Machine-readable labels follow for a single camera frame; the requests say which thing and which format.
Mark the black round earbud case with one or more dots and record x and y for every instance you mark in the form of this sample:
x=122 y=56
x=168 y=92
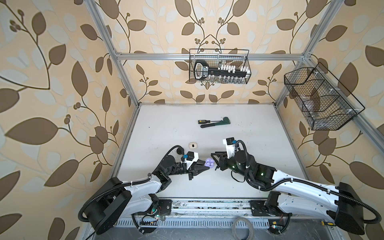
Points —
x=180 y=151

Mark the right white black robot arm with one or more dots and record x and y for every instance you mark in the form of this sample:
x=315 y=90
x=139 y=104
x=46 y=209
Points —
x=288 y=195

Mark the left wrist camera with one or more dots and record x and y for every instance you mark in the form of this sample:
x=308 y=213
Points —
x=189 y=158

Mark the purple round earbud case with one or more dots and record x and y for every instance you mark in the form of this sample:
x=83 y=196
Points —
x=209 y=163

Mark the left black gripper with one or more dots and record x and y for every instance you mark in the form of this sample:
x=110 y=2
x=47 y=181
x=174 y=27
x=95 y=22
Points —
x=197 y=170

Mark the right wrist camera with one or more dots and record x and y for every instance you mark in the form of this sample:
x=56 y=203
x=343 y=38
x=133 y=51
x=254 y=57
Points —
x=230 y=147

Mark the small yellow black screwdriver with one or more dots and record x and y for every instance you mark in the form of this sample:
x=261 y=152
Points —
x=327 y=223

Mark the side wire basket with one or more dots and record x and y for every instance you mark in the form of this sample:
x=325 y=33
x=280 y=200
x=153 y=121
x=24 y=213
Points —
x=326 y=103

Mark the white earbud charging case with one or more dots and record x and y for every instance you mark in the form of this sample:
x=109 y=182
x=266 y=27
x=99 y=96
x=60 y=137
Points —
x=193 y=145

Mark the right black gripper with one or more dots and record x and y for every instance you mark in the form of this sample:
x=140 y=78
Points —
x=223 y=159

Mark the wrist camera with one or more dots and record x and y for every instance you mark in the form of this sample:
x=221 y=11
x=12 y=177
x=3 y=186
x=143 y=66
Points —
x=189 y=158
x=230 y=147

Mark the green handled tool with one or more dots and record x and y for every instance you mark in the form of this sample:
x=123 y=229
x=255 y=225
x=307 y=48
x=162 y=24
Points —
x=224 y=121

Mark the back wire basket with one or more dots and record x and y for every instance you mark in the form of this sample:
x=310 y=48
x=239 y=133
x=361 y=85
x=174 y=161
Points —
x=214 y=56

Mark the black tool set in basket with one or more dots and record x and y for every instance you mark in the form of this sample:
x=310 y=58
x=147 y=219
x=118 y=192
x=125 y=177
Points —
x=221 y=73

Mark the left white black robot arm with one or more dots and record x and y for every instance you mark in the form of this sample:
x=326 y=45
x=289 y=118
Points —
x=139 y=199

